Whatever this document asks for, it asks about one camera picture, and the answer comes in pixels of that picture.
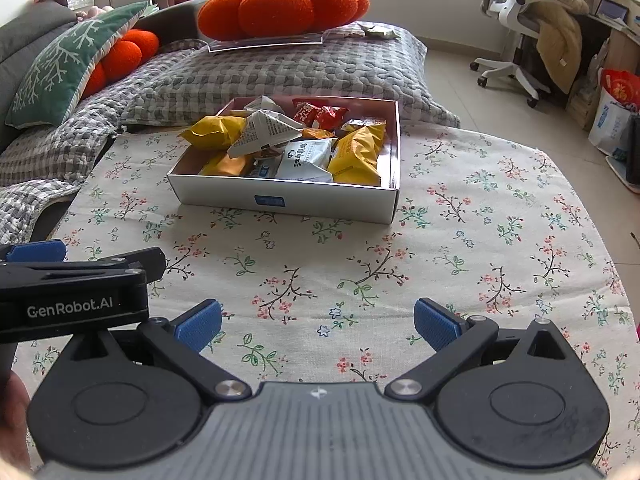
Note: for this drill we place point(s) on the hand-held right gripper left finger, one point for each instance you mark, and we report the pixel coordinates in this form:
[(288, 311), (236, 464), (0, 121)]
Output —
[(200, 327)]

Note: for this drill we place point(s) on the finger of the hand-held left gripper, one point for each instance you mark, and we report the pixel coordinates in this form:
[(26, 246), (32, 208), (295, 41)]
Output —
[(145, 262), (35, 251)]

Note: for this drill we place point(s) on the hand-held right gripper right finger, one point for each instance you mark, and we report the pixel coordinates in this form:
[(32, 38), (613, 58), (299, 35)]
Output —
[(437, 322)]

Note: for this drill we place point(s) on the large yellow snack packet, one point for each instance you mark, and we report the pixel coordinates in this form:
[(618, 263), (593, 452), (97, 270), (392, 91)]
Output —
[(215, 132)]

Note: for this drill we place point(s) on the blue and white small packet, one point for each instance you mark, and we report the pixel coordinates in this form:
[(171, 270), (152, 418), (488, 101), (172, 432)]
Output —
[(262, 169)]

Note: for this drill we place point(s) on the white cardboard box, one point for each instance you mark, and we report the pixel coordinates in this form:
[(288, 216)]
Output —
[(325, 200)]

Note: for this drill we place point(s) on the white printed triangular packet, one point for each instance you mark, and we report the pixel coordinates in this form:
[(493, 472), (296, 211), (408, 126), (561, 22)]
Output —
[(265, 130), (262, 103)]

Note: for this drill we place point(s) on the beige brown snack packet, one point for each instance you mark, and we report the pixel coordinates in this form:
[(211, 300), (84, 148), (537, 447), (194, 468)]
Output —
[(362, 124)]

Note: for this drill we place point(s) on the gold snack bar packet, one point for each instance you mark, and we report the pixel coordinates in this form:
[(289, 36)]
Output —
[(317, 133)]

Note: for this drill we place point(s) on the red snack packet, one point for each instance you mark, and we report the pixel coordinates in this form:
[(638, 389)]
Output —
[(306, 110)]

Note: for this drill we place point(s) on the shiny red candy wrapper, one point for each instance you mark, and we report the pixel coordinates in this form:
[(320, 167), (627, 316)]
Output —
[(332, 116)]

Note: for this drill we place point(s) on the person's left hand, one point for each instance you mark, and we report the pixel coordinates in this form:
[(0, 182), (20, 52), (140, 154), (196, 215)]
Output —
[(12, 425)]

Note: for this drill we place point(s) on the olive yellow snack packet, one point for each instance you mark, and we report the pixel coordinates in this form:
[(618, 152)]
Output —
[(225, 165)]

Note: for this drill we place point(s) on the floral tablecloth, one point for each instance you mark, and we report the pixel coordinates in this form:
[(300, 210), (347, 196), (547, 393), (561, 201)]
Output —
[(325, 260)]

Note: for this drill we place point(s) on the green snowflake cushion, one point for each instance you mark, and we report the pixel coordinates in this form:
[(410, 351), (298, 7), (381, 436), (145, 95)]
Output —
[(65, 65)]

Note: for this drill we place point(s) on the white and blue snack packet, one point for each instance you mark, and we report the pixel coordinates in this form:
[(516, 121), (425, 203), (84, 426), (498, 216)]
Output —
[(305, 160)]

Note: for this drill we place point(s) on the small orange pumpkin cushion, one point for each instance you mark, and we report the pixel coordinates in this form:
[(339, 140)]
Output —
[(125, 55)]

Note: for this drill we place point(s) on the grey checked blanket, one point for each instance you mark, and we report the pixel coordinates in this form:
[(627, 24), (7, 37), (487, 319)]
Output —
[(250, 70)]

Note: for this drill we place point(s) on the dark grey sofa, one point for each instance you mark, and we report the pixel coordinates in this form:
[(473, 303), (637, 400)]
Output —
[(30, 30)]

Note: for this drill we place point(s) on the white card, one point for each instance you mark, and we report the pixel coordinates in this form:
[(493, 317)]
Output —
[(235, 46)]

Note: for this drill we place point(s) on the pink plush toy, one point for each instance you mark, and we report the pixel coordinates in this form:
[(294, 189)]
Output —
[(95, 11)]

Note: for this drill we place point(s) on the white and blue bag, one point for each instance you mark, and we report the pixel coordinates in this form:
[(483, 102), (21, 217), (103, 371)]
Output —
[(607, 125)]

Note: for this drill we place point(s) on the black flat item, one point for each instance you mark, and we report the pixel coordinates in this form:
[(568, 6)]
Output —
[(633, 150)]

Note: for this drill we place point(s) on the large orange pumpkin cushion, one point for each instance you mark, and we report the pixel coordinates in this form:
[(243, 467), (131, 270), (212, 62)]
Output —
[(282, 7)]

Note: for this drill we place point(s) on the red gift bag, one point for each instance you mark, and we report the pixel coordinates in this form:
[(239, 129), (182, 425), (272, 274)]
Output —
[(620, 87)]

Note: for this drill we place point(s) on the small packets on blanket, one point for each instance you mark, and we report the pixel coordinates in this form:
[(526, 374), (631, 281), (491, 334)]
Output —
[(377, 31)]

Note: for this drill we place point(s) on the tan coat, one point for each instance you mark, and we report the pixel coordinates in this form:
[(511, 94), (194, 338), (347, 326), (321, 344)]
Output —
[(557, 35)]

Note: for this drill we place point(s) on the wooden desk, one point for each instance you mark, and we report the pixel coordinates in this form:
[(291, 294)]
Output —
[(625, 55)]

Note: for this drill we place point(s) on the white office chair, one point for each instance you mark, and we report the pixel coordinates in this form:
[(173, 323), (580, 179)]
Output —
[(510, 0)]

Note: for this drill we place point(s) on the tablet screen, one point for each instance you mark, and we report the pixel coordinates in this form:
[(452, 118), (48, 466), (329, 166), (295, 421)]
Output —
[(612, 10)]

